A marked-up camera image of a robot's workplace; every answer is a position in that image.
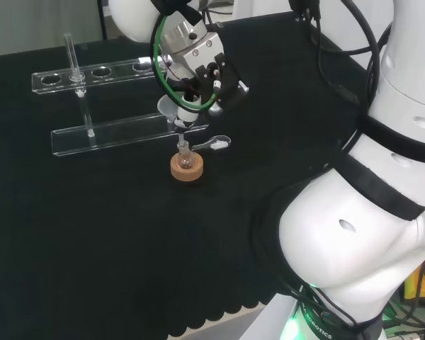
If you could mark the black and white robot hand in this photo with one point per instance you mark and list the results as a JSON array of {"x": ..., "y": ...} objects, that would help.
[{"x": 205, "y": 56}]

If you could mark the clear glass weighing funnel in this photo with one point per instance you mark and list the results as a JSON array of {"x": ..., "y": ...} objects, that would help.
[{"x": 217, "y": 143}]

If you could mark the small round-bottom glass flask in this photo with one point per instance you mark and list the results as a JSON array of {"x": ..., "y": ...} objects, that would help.
[{"x": 186, "y": 162}]

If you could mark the clear acrylic funnel stand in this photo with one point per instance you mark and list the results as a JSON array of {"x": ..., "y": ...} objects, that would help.
[{"x": 127, "y": 132}]

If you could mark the grey background cabinet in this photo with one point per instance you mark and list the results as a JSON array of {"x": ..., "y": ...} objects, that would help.
[{"x": 103, "y": 21}]

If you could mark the black bench cloth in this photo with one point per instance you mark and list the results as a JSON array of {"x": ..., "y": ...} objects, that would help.
[{"x": 127, "y": 230}]

